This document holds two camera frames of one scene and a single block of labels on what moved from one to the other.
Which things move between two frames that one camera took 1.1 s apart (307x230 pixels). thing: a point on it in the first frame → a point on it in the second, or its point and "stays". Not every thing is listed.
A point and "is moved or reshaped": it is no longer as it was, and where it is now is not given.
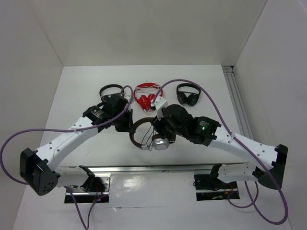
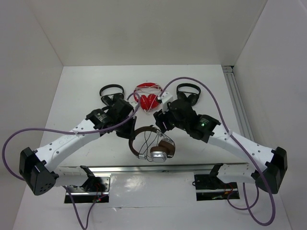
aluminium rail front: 145,169 stays
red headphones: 144,101 stays
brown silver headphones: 159,142 is moved or reshaped
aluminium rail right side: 238,101 stays
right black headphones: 192,99 stays
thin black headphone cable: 149,142 → 147,143
